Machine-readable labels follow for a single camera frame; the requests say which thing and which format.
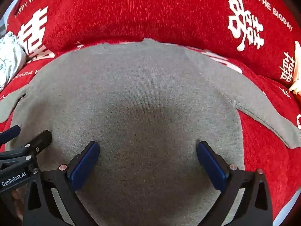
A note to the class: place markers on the grey knit sweater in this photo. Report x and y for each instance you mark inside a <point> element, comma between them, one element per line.
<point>145,98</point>

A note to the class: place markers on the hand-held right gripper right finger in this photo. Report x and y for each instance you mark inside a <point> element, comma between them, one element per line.
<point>211,166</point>

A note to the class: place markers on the red printed blanket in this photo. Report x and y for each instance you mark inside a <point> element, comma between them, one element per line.
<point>150,9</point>

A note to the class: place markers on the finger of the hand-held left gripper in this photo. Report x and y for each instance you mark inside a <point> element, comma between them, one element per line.
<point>9,132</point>
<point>38,140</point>

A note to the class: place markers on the crinkled snack packet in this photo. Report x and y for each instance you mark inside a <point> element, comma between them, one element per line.
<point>297,80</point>

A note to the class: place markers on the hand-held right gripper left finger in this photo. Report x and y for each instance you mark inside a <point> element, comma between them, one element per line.
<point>85,162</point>

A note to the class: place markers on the pale patterned cloth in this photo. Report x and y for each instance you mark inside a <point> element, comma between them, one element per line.
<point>9,56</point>

